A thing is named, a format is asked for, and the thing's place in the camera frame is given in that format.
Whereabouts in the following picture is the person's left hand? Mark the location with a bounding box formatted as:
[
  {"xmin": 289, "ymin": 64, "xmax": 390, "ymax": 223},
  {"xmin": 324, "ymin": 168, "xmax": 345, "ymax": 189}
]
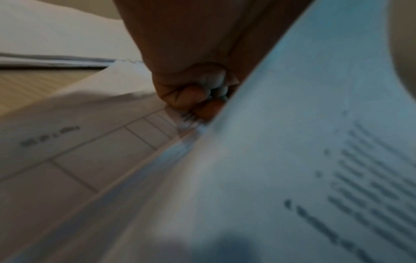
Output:
[{"xmin": 112, "ymin": 0, "xmax": 313, "ymax": 121}]

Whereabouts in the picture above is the sheaf of papers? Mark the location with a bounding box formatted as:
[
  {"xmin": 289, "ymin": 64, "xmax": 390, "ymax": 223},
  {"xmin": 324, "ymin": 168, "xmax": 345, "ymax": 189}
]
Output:
[{"xmin": 97, "ymin": 0, "xmax": 416, "ymax": 263}]

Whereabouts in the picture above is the H.R. paper stack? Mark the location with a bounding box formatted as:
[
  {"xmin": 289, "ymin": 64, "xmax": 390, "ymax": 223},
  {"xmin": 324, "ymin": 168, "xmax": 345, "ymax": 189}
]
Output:
[{"xmin": 0, "ymin": 0, "xmax": 144, "ymax": 69}]

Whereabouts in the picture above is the unsorted pile of papers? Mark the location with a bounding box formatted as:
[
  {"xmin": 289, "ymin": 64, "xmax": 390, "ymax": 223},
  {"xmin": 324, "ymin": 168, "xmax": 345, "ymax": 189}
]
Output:
[{"xmin": 0, "ymin": 60, "xmax": 212, "ymax": 263}]

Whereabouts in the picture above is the round wooden table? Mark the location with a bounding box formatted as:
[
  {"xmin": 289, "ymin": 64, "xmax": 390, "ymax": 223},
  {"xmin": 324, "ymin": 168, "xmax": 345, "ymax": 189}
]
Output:
[{"xmin": 0, "ymin": 67, "xmax": 108, "ymax": 116}]

